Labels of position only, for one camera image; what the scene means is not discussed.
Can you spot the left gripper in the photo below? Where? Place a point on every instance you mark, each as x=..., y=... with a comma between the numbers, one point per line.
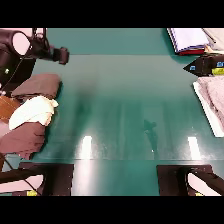
x=62, y=55

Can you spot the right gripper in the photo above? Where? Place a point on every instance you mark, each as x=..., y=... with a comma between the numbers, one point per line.
x=201, y=65

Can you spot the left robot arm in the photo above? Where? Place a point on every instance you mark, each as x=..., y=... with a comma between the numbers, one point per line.
x=20, y=43

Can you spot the red garment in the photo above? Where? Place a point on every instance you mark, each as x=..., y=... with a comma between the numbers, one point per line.
x=192, y=52

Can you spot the white folded garment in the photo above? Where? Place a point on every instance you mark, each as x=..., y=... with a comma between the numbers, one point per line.
x=190, y=38

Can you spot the pale grey garment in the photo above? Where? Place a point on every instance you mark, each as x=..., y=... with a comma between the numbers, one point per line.
x=213, y=100

